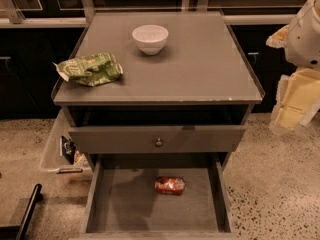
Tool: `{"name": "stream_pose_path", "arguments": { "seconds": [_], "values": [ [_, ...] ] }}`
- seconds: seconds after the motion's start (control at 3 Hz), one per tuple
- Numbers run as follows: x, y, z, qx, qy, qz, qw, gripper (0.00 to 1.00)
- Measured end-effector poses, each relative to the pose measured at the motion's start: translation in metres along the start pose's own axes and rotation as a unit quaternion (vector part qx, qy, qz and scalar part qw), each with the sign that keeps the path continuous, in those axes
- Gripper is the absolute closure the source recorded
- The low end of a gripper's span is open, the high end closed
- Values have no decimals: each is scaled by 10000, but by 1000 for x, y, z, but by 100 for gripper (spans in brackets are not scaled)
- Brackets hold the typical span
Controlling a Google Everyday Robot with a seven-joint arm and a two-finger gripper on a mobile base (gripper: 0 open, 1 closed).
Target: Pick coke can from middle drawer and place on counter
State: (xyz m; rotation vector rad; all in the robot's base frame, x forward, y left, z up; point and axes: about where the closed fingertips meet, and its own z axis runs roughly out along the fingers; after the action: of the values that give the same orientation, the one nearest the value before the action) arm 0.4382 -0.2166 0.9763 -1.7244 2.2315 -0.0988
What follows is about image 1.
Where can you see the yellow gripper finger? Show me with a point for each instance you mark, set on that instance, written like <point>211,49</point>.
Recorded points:
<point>278,39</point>
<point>297,100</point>

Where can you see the red coke can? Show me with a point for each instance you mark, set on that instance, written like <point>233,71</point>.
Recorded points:
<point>170,185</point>

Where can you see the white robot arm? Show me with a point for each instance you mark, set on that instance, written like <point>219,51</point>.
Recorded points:
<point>302,47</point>

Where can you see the grey top drawer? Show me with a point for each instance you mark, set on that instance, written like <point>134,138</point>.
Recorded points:
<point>141,139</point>

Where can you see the round metal drawer knob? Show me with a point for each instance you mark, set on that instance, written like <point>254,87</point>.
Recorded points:
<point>159,142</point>

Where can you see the grey open middle drawer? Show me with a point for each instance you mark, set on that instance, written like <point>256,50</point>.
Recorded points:
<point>124,205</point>

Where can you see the grey wooden cabinet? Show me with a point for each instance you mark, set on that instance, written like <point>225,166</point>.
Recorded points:
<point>199,78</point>

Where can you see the white ceramic bowl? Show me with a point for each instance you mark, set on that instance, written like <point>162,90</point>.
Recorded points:
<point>150,39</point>

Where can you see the green chip bag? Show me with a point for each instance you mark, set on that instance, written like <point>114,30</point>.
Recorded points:
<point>91,70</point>

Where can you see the dark snack packet in bin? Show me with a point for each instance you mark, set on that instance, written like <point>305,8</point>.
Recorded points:
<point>68,149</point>

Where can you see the clear plastic storage bin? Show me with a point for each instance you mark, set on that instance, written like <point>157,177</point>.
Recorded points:
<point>52,160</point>

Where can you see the black chair frame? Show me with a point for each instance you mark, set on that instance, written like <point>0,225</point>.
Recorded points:
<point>18,231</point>

